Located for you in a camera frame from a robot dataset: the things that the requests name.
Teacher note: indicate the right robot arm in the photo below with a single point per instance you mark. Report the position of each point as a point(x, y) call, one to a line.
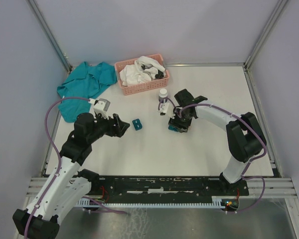
point(246, 141)

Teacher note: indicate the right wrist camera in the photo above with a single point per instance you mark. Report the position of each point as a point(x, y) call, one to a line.
point(165, 109)

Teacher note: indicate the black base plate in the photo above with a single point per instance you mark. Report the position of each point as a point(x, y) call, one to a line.
point(206, 186)

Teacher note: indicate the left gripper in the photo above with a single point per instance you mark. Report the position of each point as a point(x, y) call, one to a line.
point(117, 130)

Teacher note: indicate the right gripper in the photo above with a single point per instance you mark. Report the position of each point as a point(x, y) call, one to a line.
point(175, 122)

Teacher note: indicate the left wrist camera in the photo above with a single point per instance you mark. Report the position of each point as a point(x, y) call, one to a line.
point(100, 108)

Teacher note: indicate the teal shirt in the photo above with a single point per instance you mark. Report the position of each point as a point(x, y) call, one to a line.
point(87, 82)

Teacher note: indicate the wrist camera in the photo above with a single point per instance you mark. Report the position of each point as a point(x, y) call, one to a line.
point(100, 108)
point(165, 109)

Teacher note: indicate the white cap pill bottle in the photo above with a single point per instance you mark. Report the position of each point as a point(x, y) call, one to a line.
point(162, 96)

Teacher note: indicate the white cloth in basket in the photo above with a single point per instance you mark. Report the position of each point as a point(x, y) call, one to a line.
point(140, 71)

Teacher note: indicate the teal pill box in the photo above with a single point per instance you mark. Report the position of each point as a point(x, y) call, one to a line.
point(137, 124)
point(172, 128)

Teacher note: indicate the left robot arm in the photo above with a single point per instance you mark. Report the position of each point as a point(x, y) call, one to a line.
point(67, 183)

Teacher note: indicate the aluminium frame post left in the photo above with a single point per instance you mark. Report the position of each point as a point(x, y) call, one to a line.
point(48, 33)

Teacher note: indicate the black item in basket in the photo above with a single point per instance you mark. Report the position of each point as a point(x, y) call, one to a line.
point(159, 75)

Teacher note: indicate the white cable duct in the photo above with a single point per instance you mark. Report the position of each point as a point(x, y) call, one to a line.
point(169, 200)

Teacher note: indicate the pink plastic basket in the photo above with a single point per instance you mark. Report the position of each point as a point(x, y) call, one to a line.
point(144, 86)

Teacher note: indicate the aluminium frame post right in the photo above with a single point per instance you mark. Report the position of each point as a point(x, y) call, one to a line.
point(269, 27)

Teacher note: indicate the aluminium frame post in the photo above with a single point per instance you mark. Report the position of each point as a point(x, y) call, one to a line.
point(269, 27)
point(48, 33)

